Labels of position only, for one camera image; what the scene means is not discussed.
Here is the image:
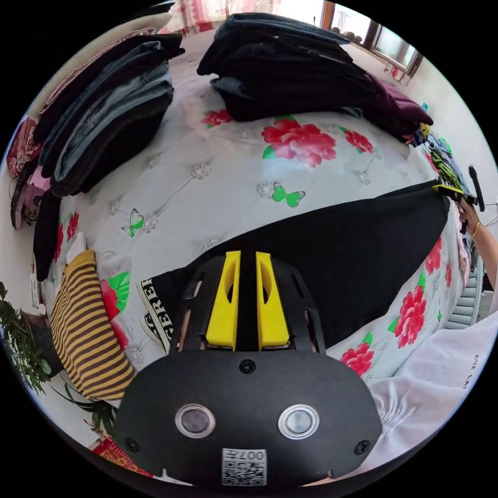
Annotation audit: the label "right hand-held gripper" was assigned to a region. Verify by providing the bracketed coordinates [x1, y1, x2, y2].
[432, 185, 479, 208]

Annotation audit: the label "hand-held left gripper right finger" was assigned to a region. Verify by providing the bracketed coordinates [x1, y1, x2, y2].
[255, 252, 291, 349]

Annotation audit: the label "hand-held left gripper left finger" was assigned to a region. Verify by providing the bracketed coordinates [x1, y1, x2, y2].
[205, 251, 242, 349]

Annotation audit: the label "black sweatpants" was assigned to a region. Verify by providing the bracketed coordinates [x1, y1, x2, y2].
[136, 181, 452, 355]

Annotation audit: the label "person's right forearm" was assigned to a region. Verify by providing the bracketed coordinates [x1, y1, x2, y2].
[472, 222, 498, 293]

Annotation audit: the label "person's right hand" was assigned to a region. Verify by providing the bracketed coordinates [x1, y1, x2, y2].
[458, 200, 483, 237]

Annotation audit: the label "pile of colourful clothes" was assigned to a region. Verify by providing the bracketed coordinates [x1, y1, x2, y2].
[404, 124, 467, 193]

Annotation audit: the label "yellow and brown striped garment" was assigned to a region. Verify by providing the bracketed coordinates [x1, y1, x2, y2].
[49, 248, 137, 402]

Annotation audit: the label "bed with floral sheet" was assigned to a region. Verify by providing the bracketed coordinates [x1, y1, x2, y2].
[33, 23, 487, 390]

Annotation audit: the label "window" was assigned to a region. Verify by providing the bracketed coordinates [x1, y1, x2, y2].
[322, 0, 425, 85]

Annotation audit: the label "person's body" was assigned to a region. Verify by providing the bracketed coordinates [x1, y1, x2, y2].
[367, 311, 498, 472]

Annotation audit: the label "red patterned rug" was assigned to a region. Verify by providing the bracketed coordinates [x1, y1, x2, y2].
[91, 435, 155, 480]

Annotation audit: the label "pile of black and maroon clothes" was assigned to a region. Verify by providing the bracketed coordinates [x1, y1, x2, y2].
[196, 12, 435, 147]

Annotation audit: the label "green plant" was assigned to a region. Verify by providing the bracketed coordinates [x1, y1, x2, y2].
[0, 280, 119, 433]

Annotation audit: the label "pile of dark and grey clothes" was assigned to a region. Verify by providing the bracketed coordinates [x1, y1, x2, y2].
[32, 33, 186, 197]

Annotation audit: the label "red patterned bag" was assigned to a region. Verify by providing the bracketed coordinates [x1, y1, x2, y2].
[5, 116, 44, 178]

